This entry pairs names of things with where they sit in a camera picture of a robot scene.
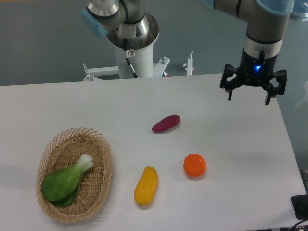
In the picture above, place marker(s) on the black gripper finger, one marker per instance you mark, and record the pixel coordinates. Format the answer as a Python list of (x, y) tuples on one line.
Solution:
[(230, 80), (274, 85)]

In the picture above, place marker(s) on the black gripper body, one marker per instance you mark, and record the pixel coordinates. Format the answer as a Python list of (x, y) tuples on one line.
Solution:
[(253, 72)]

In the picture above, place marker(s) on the orange fruit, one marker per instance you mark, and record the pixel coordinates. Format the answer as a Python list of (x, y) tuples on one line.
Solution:
[(194, 165)]

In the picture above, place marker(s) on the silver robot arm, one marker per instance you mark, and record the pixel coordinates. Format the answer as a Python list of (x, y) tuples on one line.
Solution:
[(132, 32)]

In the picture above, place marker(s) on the purple sweet potato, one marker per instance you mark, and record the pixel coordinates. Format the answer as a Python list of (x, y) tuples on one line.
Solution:
[(166, 124)]

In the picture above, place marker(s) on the black device at table edge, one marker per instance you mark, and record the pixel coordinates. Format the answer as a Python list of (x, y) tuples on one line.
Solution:
[(300, 206)]

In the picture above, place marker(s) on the yellow mango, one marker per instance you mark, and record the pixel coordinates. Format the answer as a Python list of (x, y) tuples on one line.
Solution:
[(146, 187)]

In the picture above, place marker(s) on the woven wicker basket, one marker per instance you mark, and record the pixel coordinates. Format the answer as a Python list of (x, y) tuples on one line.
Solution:
[(63, 151)]

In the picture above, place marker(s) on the green bok choy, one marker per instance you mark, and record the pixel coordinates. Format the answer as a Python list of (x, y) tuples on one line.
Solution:
[(61, 187)]

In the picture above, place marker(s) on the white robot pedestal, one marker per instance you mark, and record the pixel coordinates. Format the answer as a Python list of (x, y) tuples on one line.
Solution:
[(132, 63)]

